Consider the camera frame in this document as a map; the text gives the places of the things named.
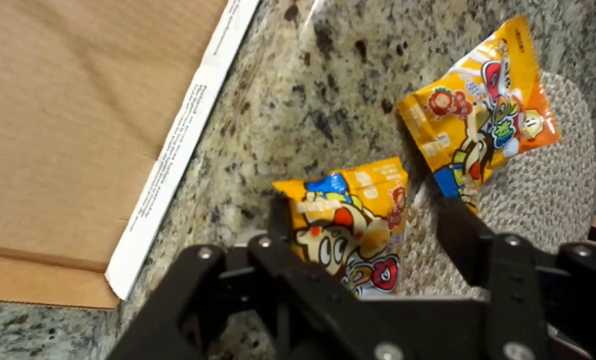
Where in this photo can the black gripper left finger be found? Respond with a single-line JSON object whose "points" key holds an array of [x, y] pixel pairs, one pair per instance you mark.
{"points": [[245, 301]]}

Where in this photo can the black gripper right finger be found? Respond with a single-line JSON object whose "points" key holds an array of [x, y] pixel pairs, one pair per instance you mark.
{"points": [[544, 306]]}

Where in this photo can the orange cartoon snack packet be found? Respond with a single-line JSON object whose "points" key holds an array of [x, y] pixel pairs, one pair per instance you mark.
{"points": [[350, 213], [485, 113]]}

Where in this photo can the flat cardboard box white rim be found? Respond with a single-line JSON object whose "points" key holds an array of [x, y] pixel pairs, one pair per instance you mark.
{"points": [[79, 133]]}

